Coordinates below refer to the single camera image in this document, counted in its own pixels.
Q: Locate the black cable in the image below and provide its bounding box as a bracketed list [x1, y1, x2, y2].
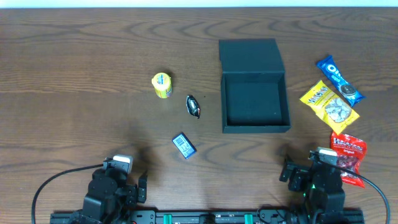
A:
[334, 164, 391, 224]
[30, 164, 105, 224]

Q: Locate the black open box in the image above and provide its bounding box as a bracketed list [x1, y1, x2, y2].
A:
[219, 39, 291, 134]

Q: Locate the blue Oreo cookie pack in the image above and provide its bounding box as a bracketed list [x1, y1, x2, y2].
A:
[317, 55, 365, 107]

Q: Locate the left black cable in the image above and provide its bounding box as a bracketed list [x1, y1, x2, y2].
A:
[30, 164, 105, 224]

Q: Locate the right black cable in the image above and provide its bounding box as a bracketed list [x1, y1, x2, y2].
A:
[334, 164, 391, 224]

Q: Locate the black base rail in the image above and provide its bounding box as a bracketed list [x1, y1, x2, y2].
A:
[50, 209, 364, 224]

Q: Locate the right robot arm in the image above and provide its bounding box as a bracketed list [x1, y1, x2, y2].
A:
[279, 149, 345, 223]

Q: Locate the yellow Mentos gum bottle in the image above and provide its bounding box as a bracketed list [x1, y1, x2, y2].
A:
[151, 72, 172, 98]

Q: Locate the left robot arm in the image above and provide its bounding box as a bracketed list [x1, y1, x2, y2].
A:
[68, 155, 147, 224]

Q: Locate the blue small carton box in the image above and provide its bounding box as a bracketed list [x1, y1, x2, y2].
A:
[172, 133, 197, 159]

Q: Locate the red candy bag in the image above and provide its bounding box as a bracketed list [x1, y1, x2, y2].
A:
[330, 132, 367, 174]

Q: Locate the black crumpled candy wrapper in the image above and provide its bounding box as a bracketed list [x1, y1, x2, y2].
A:
[186, 95, 200, 119]

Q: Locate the yellow Hacks candy bag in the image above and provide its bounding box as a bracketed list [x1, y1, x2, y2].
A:
[300, 80, 359, 134]

